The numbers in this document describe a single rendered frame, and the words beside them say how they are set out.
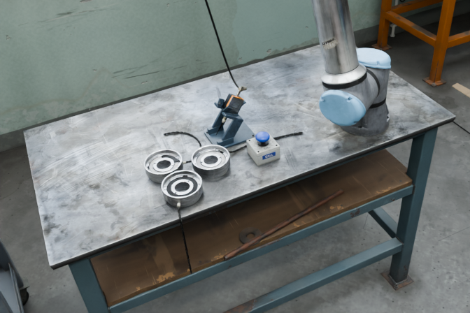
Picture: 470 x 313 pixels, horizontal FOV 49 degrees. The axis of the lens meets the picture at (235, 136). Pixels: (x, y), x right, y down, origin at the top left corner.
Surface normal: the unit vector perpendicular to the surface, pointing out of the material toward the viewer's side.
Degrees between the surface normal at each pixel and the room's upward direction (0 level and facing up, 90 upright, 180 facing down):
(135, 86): 90
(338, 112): 97
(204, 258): 0
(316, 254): 0
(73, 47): 90
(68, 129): 0
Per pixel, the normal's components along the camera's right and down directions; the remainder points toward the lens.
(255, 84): -0.07, -0.79
